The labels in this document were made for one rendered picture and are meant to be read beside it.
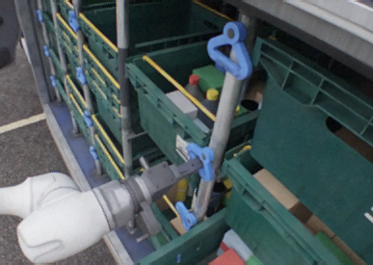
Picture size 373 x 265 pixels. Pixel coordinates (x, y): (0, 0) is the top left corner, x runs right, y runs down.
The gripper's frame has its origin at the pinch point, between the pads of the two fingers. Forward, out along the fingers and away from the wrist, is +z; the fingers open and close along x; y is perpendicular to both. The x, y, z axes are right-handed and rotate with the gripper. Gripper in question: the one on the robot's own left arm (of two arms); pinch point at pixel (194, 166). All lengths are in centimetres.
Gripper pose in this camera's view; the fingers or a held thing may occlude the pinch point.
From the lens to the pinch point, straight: 63.8
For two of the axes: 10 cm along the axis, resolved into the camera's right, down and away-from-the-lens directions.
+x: -3.2, 4.5, 8.3
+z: 8.1, -3.3, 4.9
